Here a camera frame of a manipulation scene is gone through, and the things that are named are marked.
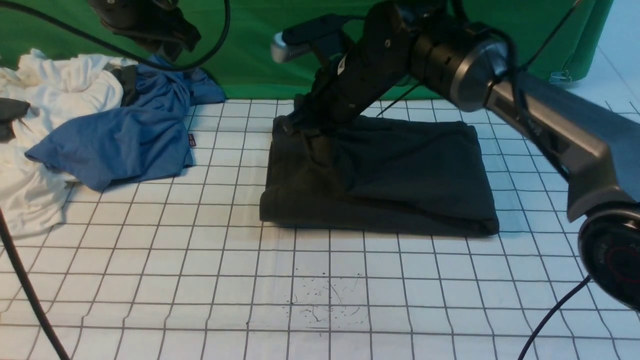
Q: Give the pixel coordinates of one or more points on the dark gray garment at left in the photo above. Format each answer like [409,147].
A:
[11,110]

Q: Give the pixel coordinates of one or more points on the blue crumpled shirt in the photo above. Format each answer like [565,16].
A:
[145,140]

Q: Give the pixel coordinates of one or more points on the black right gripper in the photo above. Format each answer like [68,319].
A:
[370,66]

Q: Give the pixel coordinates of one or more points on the white crumpled garment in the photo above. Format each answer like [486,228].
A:
[32,196]

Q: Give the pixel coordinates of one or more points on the green backdrop cloth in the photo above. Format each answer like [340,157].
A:
[253,63]

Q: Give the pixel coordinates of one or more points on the metal binder clip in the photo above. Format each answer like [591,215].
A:
[560,78]

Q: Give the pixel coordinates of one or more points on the white grid tablecloth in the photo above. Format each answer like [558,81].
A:
[183,269]

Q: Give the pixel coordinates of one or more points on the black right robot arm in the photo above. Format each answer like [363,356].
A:
[475,66]

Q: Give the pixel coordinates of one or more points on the dark gray long-sleeve top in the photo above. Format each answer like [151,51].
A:
[382,175]

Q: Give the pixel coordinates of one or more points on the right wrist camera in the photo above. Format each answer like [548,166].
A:
[323,36]

